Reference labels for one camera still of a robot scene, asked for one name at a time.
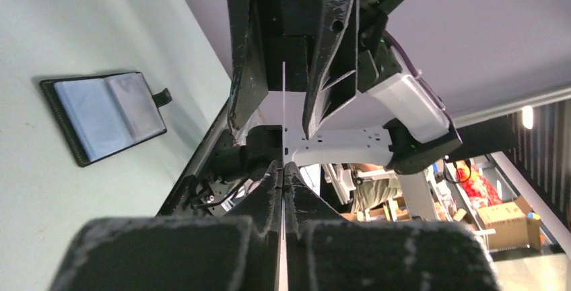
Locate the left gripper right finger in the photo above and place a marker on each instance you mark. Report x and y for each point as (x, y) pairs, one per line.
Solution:
(327, 252)

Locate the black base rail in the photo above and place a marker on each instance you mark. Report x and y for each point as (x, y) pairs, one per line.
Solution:
(218, 162)

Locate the cardboard box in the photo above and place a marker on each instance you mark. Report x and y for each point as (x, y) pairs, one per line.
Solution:
(515, 223)

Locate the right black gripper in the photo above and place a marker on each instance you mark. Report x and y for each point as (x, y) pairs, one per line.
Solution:
(292, 49)

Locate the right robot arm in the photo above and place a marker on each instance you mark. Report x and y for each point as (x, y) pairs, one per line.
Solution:
(331, 76)

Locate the person in background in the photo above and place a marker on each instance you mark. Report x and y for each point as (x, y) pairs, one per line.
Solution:
(371, 194)

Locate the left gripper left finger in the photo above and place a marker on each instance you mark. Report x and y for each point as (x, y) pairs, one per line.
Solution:
(237, 251)

